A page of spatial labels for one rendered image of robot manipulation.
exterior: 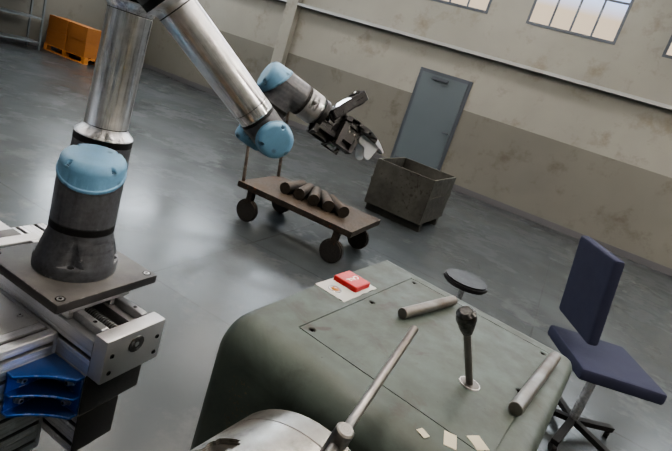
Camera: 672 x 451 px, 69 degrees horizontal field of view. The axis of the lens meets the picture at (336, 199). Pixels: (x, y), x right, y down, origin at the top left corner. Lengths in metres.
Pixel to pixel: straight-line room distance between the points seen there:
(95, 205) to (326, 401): 0.54
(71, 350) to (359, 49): 10.68
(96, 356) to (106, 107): 0.48
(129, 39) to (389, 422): 0.83
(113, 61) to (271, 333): 0.61
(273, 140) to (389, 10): 10.39
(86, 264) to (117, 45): 0.42
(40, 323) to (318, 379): 0.56
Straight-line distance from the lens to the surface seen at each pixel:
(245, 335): 0.83
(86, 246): 1.03
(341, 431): 0.58
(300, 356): 0.80
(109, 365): 1.01
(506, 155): 10.35
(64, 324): 1.06
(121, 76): 1.09
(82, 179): 0.98
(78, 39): 12.79
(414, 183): 6.28
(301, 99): 1.13
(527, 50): 10.47
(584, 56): 10.39
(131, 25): 1.08
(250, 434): 0.69
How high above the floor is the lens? 1.68
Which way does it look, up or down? 15 degrees down
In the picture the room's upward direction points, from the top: 18 degrees clockwise
